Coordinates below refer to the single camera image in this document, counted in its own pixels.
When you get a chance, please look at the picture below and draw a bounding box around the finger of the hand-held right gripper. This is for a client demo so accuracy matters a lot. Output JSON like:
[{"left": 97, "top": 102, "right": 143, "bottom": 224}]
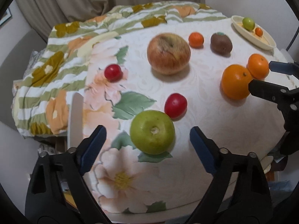
[
  {"left": 248, "top": 79, "right": 289, "bottom": 103},
  {"left": 269, "top": 61, "right": 299, "bottom": 76}
]

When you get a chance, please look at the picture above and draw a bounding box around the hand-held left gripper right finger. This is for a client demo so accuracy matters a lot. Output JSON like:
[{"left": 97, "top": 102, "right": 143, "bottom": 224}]
[{"left": 187, "top": 126, "right": 272, "bottom": 224}]

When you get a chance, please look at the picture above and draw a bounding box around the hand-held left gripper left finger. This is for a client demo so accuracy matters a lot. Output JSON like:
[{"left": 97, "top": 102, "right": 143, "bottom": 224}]
[{"left": 25, "top": 125, "right": 112, "bottom": 224}]

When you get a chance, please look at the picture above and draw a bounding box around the medium orange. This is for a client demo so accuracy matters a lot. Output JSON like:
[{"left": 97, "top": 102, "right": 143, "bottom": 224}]
[{"left": 248, "top": 54, "right": 270, "bottom": 80}]

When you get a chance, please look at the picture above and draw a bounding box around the large orange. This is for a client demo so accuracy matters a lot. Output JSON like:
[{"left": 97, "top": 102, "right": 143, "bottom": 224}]
[{"left": 221, "top": 65, "right": 253, "bottom": 99}]

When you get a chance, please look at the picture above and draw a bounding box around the cream oval dish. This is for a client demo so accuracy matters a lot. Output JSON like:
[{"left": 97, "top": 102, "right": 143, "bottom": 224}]
[{"left": 231, "top": 15, "right": 277, "bottom": 50}]

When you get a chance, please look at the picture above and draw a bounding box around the red tomato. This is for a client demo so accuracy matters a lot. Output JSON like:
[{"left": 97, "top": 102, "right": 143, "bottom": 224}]
[{"left": 164, "top": 93, "right": 188, "bottom": 119}]

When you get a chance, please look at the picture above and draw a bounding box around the large green apple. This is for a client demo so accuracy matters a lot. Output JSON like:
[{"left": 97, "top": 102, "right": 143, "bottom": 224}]
[{"left": 130, "top": 110, "right": 175, "bottom": 155}]

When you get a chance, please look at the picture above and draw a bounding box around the brown kiwi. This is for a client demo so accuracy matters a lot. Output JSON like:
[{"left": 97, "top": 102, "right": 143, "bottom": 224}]
[{"left": 210, "top": 32, "right": 232, "bottom": 54}]

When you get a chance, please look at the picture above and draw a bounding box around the round red plum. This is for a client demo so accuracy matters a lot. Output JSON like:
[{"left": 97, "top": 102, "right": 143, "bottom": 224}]
[{"left": 104, "top": 64, "right": 123, "bottom": 82}]

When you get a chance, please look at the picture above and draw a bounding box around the small tangerine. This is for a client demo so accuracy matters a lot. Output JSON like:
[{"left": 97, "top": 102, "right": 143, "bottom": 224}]
[{"left": 188, "top": 32, "right": 204, "bottom": 48}]

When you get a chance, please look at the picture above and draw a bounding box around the large red-yellow apple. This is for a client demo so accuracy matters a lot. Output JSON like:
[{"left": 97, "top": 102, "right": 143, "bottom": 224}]
[{"left": 147, "top": 33, "right": 191, "bottom": 75}]

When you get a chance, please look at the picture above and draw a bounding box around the white floral tablecloth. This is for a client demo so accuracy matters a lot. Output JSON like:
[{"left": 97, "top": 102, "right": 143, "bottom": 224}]
[{"left": 83, "top": 16, "right": 292, "bottom": 217}]

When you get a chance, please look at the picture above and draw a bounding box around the white flat slat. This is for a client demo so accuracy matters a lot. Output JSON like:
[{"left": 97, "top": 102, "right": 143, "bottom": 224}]
[{"left": 67, "top": 93, "right": 84, "bottom": 150}]

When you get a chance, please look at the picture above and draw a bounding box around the small green apple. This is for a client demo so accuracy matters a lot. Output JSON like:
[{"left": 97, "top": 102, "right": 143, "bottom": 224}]
[{"left": 242, "top": 17, "right": 255, "bottom": 31}]

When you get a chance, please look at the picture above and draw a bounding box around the striped floral blanket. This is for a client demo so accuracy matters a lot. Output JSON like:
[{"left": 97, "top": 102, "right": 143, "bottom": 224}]
[{"left": 12, "top": 2, "right": 227, "bottom": 136}]

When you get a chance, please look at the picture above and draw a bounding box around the grey patterned cloth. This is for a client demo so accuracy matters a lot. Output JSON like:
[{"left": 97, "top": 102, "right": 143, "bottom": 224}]
[{"left": 23, "top": 50, "right": 39, "bottom": 77}]

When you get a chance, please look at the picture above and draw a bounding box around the beige curtain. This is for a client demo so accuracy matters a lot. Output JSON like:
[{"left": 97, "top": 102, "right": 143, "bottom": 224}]
[{"left": 16, "top": 0, "right": 206, "bottom": 42}]

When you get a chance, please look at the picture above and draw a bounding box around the grey cable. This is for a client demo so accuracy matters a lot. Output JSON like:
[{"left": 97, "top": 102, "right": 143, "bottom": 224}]
[{"left": 286, "top": 27, "right": 299, "bottom": 52}]

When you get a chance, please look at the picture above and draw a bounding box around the framed wall picture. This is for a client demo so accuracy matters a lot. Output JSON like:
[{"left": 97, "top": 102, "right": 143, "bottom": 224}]
[{"left": 0, "top": 8, "right": 12, "bottom": 25}]

